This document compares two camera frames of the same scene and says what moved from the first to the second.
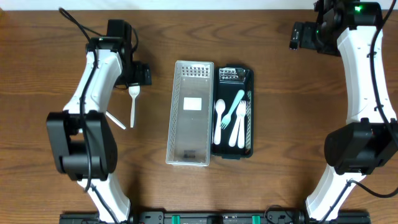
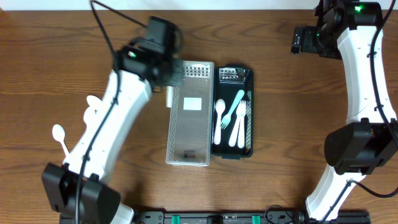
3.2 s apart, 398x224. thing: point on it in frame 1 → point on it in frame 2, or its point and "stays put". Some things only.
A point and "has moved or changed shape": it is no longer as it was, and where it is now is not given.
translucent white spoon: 134,91 has moved or changed shape
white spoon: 220,105 stays put
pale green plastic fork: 226,117 stays put
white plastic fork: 241,112 stays put
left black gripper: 142,74 → 175,73
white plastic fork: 239,112 stays put
